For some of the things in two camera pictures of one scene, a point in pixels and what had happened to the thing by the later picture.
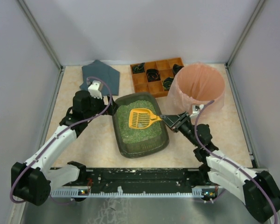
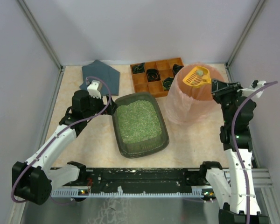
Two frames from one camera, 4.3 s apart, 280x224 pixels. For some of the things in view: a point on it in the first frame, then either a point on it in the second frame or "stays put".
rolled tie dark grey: x=176 y=68 stays put
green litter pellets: x=134 y=136 stays put
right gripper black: x=177 y=122 → x=226 y=89
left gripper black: x=108 y=105 stays put
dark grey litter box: x=141 y=130 stays put
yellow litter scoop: x=141 y=118 → x=197 y=76
